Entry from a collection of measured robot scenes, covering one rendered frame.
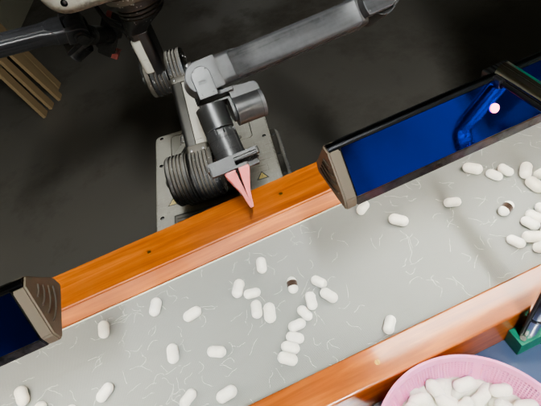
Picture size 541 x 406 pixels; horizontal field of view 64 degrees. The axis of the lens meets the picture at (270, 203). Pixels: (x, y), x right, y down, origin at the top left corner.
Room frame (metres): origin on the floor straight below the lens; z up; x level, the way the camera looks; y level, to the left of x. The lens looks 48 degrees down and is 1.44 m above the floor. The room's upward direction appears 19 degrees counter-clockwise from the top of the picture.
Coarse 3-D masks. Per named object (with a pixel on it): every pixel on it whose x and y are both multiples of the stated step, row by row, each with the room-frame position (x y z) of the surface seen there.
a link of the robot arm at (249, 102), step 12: (192, 72) 0.70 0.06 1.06; (204, 72) 0.70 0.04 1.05; (204, 84) 0.69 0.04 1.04; (240, 84) 0.70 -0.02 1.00; (252, 84) 0.70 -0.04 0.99; (204, 96) 0.68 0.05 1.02; (216, 96) 0.70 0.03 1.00; (240, 96) 0.69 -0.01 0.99; (252, 96) 0.68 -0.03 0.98; (240, 108) 0.67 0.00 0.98; (252, 108) 0.67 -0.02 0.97; (264, 108) 0.67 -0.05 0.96; (240, 120) 0.66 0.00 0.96; (252, 120) 0.67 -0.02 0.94
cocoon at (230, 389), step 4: (224, 388) 0.27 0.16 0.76; (228, 388) 0.27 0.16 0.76; (232, 388) 0.27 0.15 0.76; (236, 388) 0.27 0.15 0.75; (220, 392) 0.27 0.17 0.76; (224, 392) 0.27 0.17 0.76; (228, 392) 0.26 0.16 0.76; (232, 392) 0.26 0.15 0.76; (236, 392) 0.26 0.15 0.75; (216, 396) 0.27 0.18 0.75; (220, 396) 0.26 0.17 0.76; (224, 396) 0.26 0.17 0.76; (228, 396) 0.26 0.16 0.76; (232, 396) 0.26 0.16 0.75; (220, 400) 0.26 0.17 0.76; (224, 400) 0.26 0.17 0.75; (228, 400) 0.26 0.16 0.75
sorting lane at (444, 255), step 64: (448, 192) 0.51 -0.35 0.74; (512, 192) 0.46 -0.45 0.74; (256, 256) 0.51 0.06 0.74; (320, 256) 0.46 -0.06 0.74; (384, 256) 0.42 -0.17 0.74; (448, 256) 0.38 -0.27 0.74; (512, 256) 0.34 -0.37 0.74; (128, 320) 0.47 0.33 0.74; (256, 320) 0.38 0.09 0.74; (320, 320) 0.34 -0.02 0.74; (384, 320) 0.30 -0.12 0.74; (0, 384) 0.42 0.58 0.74; (64, 384) 0.38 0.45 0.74; (128, 384) 0.34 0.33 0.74; (192, 384) 0.30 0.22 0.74; (256, 384) 0.27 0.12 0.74
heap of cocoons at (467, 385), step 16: (432, 384) 0.19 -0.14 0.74; (448, 384) 0.18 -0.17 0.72; (464, 384) 0.17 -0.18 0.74; (480, 384) 0.17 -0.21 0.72; (496, 384) 0.16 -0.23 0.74; (416, 400) 0.17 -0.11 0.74; (432, 400) 0.17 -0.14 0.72; (448, 400) 0.16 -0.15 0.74; (464, 400) 0.15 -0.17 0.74; (480, 400) 0.15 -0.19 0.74; (496, 400) 0.14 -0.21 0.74; (512, 400) 0.14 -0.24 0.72; (528, 400) 0.13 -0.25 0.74
